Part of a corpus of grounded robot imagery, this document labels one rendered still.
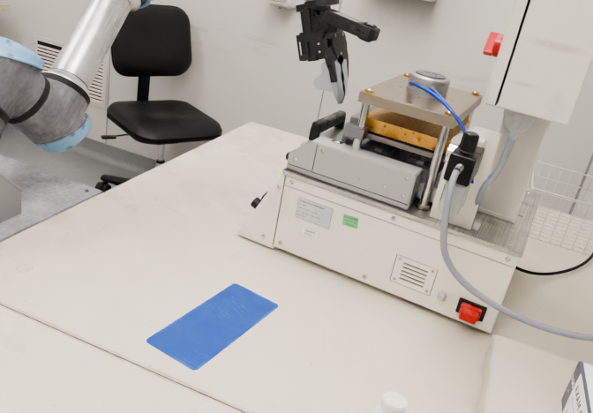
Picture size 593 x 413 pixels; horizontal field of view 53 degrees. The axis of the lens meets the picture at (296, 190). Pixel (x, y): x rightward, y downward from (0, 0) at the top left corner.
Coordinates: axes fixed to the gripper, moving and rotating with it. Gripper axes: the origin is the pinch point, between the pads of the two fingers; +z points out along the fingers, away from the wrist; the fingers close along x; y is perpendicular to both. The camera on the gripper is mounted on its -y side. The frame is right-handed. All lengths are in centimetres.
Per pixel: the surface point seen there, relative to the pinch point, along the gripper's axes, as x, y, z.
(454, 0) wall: -145, 6, -20
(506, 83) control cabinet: 16.4, -34.8, -1.7
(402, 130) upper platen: 10.3, -15.4, 5.8
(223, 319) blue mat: 43, 8, 30
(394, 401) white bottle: 61, -27, 27
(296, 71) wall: -139, 80, 1
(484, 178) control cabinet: 15.3, -30.2, 14.0
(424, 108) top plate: 12.5, -20.4, 1.7
